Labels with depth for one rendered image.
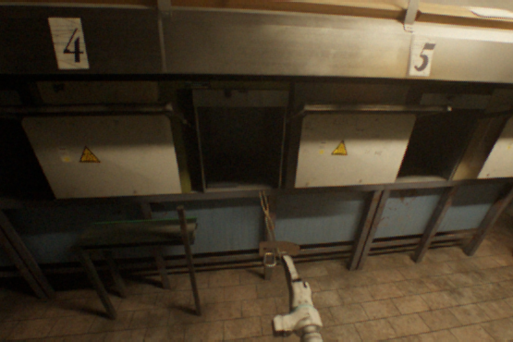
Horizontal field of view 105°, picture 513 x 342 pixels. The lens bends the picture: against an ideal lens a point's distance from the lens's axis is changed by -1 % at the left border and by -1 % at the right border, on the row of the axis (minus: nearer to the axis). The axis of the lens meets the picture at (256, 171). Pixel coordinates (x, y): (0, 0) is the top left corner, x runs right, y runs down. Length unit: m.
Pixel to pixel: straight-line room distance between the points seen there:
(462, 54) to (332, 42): 0.54
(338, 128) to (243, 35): 0.62
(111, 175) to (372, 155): 1.34
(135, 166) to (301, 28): 0.91
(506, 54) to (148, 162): 1.59
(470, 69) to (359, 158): 0.55
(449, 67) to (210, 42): 0.90
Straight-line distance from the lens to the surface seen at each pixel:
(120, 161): 1.15
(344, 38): 0.88
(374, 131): 1.23
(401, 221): 2.04
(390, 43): 0.98
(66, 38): 0.92
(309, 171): 1.14
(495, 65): 1.32
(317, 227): 1.66
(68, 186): 1.33
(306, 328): 0.68
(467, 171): 2.05
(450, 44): 1.15
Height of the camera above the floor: 1.50
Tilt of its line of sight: 26 degrees down
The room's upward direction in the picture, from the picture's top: 1 degrees clockwise
